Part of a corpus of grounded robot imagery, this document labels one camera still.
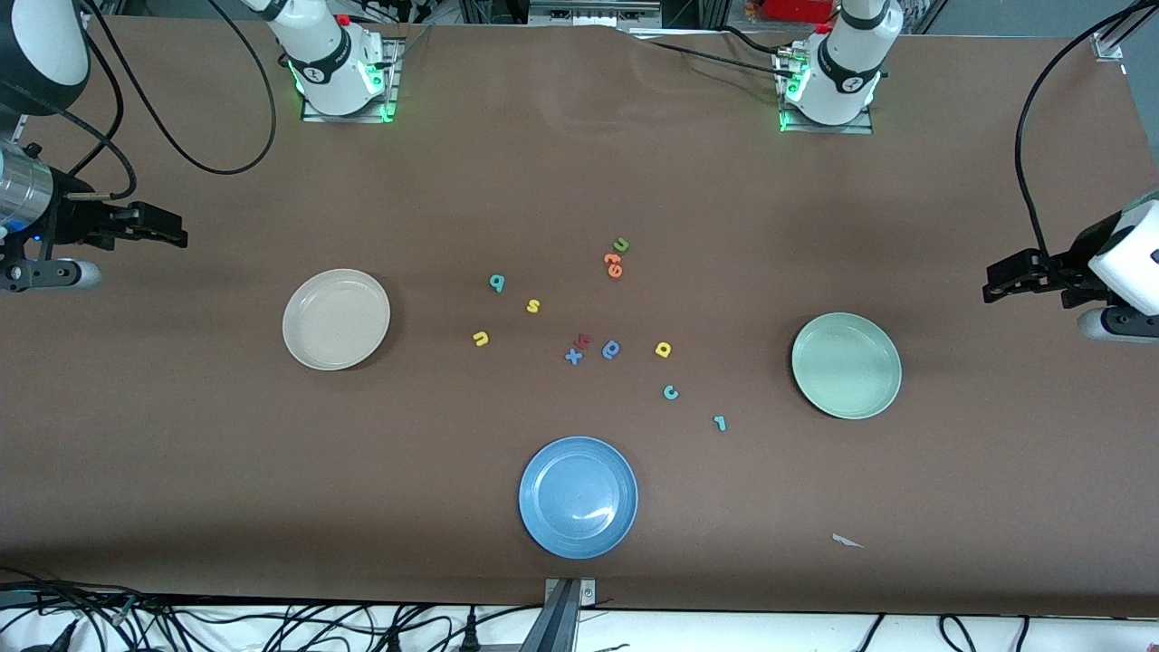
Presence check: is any pale green plate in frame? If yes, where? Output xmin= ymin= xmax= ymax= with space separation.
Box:
xmin=790 ymin=312 xmax=904 ymax=421

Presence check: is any beige plate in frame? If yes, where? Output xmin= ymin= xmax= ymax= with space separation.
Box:
xmin=282 ymin=268 xmax=392 ymax=372

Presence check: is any brown table cover sheet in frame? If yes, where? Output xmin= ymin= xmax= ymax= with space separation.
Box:
xmin=0 ymin=14 xmax=1159 ymax=618

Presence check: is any red box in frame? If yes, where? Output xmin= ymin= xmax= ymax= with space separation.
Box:
xmin=761 ymin=0 xmax=836 ymax=24

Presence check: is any grey equipment box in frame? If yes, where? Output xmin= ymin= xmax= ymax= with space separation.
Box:
xmin=528 ymin=0 xmax=664 ymax=28

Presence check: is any blue plate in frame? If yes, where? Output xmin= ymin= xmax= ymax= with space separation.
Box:
xmin=518 ymin=436 xmax=639 ymax=561

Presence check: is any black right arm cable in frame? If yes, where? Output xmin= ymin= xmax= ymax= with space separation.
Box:
xmin=0 ymin=0 xmax=278 ymax=200

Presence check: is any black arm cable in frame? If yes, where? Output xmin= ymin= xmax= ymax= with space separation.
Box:
xmin=0 ymin=0 xmax=278 ymax=200
xmin=1014 ymin=0 xmax=1159 ymax=264

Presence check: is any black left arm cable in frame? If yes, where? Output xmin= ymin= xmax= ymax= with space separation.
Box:
xmin=1014 ymin=0 xmax=1159 ymax=264

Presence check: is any aluminium frame profile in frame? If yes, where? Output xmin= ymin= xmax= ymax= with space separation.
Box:
xmin=1091 ymin=0 xmax=1159 ymax=62

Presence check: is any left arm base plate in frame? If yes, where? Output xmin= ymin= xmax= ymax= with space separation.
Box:
xmin=777 ymin=45 xmax=876 ymax=136

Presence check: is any black base cable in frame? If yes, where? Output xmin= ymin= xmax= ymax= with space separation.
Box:
xmin=625 ymin=32 xmax=789 ymax=81

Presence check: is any black cable tangle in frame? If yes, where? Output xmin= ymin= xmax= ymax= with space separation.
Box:
xmin=0 ymin=566 xmax=544 ymax=652

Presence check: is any silver clamp bracket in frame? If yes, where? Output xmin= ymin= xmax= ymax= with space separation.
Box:
xmin=543 ymin=578 xmax=599 ymax=609

